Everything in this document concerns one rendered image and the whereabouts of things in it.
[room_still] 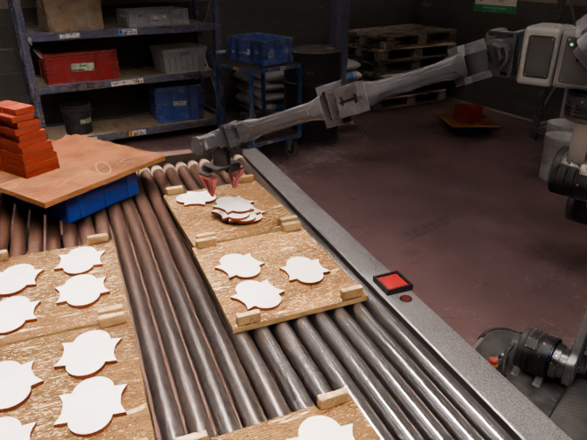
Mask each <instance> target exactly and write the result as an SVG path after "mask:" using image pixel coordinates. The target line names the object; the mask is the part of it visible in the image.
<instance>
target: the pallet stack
mask: <svg viewBox="0 0 587 440"><path fill-rule="evenodd" d="M441 32H442V33H444V36H443V40H437V39H432V38H437V33H441ZM456 32H457V30H456V29H450V28H448V29H445V28H441V27H439V28H438V27H435V26H427V25H419V24H399V25H390V26H380V27H371V28H362V29H352V30H349V51H348V58H349V59H353V60H355V61H357V62H358V63H360V64H361V67H359V68H357V69H356V70H357V71H358V72H359V73H361V74H362V77H361V78H360V79H359V80H363V81H377V80H380V79H386V78H388V77H391V76H394V75H398V74H400V73H403V72H408V71H411V70H414V69H418V68H420V67H423V66H427V65H431V64H434V63H435V62H432V61H433V59H434V58H439V60H438V62H439V61H441V60H442V59H444V58H445V57H447V56H449V55H448V50H449V49H452V48H453V47H454V46H456V43H453V42H454V41H455V39H456ZM389 33H390V34H389ZM387 34H389V35H387ZM356 36H357V37H359V39H356ZM409 36H412V37H413V38H407V37H409ZM439 46H443V47H442V52H443V53H441V52H438V48H439ZM355 48H356V50H355ZM422 48H423V49H422ZM372 53H373V54H372ZM359 80H357V81H359ZM446 81H450V80H442V81H439V82H436V83H433V85H431V86H429V85H428V86H422V87H420V88H417V89H414V90H411V91H409V92H406V93H400V94H398V95H395V96H392V97H389V98H387V99H384V100H380V101H379V102H377V103H376V104H374V105H373V106H372V107H370V111H372V112H373V111H380V110H386V109H392V108H399V107H408V106H413V105H419V104H424V103H430V102H434V101H439V100H444V99H445V91H446V89H445V82H446ZM428 93H434V95H433V99H428V100H419V101H416V97H418V96H424V95H428ZM400 99H402V104H396V105H391V106H386V107H383V103H382V102H385V101H391V100H400Z"/></svg>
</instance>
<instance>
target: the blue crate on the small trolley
mask: <svg viewBox="0 0 587 440"><path fill-rule="evenodd" d="M226 37H227V41H228V49H227V50H228V53H227V58H228V59H229V60H231V61H236V62H240V63H245V64H249V65H257V66H262V67H266V66H271V65H280V64H285V63H291V62H292V61H294V55H292V52H293V51H292V49H293V38H292V37H286V36H281V35H274V34H268V33H261V32H253V33H245V34H237V35H230V36H226Z"/></svg>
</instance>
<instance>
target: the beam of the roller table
mask: <svg viewBox="0 0 587 440"><path fill-rule="evenodd" d="M243 157H244V158H245V160H246V162H247V163H248V164H249V165H250V166H251V167H252V168H253V169H254V170H255V171H256V172H257V173H258V174H259V175H260V176H261V177H262V178H263V179H264V180H265V181H266V182H267V183H268V185H269V186H270V187H271V188H272V189H273V190H274V191H275V192H276V193H277V194H278V195H279V196H280V197H281V198H282V199H283V200H284V201H285V202H286V203H287V204H288V205H289V206H290V207H291V209H292V210H293V211H294V212H295V213H296V214H297V215H298V216H299V217H300V218H301V219H302V220H303V221H304V222H305V223H306V224H307V225H308V226H309V227H310V228H311V229H312V230H313V231H314V233H315V234H316V235H317V236H318V237H319V238H320V239H321V240H322V241H323V242H324V243H325V244H326V245H327V246H328V247H329V248H330V249H331V250H332V251H333V252H334V253H335V255H336V256H337V257H338V258H339V259H340V260H341V261H342V262H343V263H344V264H345V265H346V266H347V267H348V268H349V269H350V270H351V271H352V272H353V273H354V274H355V275H356V276H357V277H358V278H359V279H360V280H361V281H362V282H363V283H364V284H365V285H366V286H367V287H368V288H369V289H370V290H371V291H372V292H373V293H374V294H375V295H376V296H377V297H378V298H379V299H380V300H381V302H382V303H383V304H384V305H385V306H386V307H387V308H388V309H389V310H390V311H391V312H392V313H393V314H394V315H395V316H396V317H397V318H398V319H399V320H400V321H401V322H402V323H403V325H404V326H405V327H406V328H407V329H408V330H409V331H410V332H411V333H412V334H413V335H414V336H415V337H416V338H417V339H418V340H419V341H420V342H421V343H422V344H423V345H424V346H425V348H426V349H427V350H428V351H429V352H430V353H431V354H432V355H433V356H434V357H435V358H436V359H437V360H438V361H439V362H440V363H441V364H442V365H443V366H444V367H445V368H446V369H447V370H448V372H449V373H450V374H451V375H452V376H453V377H454V378H455V379H456V380H457V381H458V382H459V383H460V384H461V385H462V386H463V387H464V388H465V389H466V390H467V391H468V392H469V393H470V395H471V396H472V397H473V398H474V399H475V400H476V401H477V402H478V403H479V404H480V405H481V406H482V407H483V408H484V409H485V410H486V411H487V412H488V413H489V414H490V415H491V416H492V417H493V419H494V420H495V421H496V422H497V423H498V424H499V425H500V426H501V427H502V428H503V429H504V430H505V431H506V432H507V433H508V434H509V435H510V436H511V437H512V438H513V439H514V440H572V439H571V438H570V437H569V436H568V435H567V434H566V433H565V432H564V431H562V430H561V429H560V428H559V427H558V426H557V425H556V424H555V423H554V422H553V421H551V420H550V419H549V418H548V417H547V416H546V415H545V414H544V413H543V412H542V411H541V410H539V409H538V408H537V407H536V406H535V405H534V404H533V403H532V402H531V401H530V400H529V399H528V398H527V397H526V396H525V395H524V394H523V393H522V392H521V391H520V390H519V389H517V388H516V387H515V386H514V385H513V384H512V383H511V382H510V381H509V380H508V379H506V378H505V377H504V376H503V375H502V374H501V373H500V372H499V371H498V370H497V369H496V368H494V367H493V366H492V365H491V364H490V363H489V362H488V361H487V360H486V359H485V358H483V357H482V356H481V355H480V354H479V353H478V352H477V351H476V350H475V349H474V348H473V347H471V346H470V345H469V344H468V343H467V342H466V341H465V340H464V339H463V338H462V337H460V336H459V335H458V334H457V333H456V332H455V331H454V330H453V329H452V328H451V327H449V326H448V325H447V324H446V323H445V322H444V321H443V320H442V319H441V318H440V317H439V316H438V315H437V314H436V313H435V312H434V311H433V310H432V309H431V308H430V307H429V306H427V305H426V304H425V303H424V302H423V301H422V300H421V299H420V298H419V297H418V296H417V295H415V294H414V293H413V292H412V291H407V292H400V293H397V294H393V295H390V296H387V295H386V294H385V293H384V292H383V291H382V290H381V289H380V288H379V287H378V286H377V285H376V284H375V283H374V282H373V276H376V275H379V274H384V273H387V272H390V271H389V270H388V269H387V268H386V267H385V266H384V265H383V264H382V263H380V262H379V261H378V260H377V259H376V258H375V257H374V256H373V255H372V254H371V253H370V252H368V251H367V250H366V249H365V248H364V247H363V246H362V245H361V244H360V243H359V242H357V241H356V240H355V239H354V238H353V237H352V236H351V235H350V234H349V233H348V232H347V231H345V230H344V229H343V227H341V225H340V224H338V223H337V222H336V221H335V220H334V219H333V218H332V217H331V216H330V215H329V214H328V213H327V212H326V211H325V210H323V209H322V208H321V207H320V206H319V205H318V204H317V203H316V202H315V201H314V200H312V199H311V198H310V197H309V196H308V195H307V194H306V193H305V192H304V191H303V190H302V189H300V188H299V187H298V186H297V185H296V184H295V183H294V182H293V181H292V180H291V179H289V178H288V177H287V176H286V175H285V174H284V173H283V172H282V171H281V170H280V169H279V168H277V167H276V166H275V165H274V164H273V163H272V162H271V161H270V160H269V159H268V158H266V157H265V156H264V155H263V154H262V153H261V152H260V151H259V150H258V149H257V148H250V149H244V150H243ZM402 295H409V296H411V297H412V301H411V302H403V301H402V300H401V299H400V296H402Z"/></svg>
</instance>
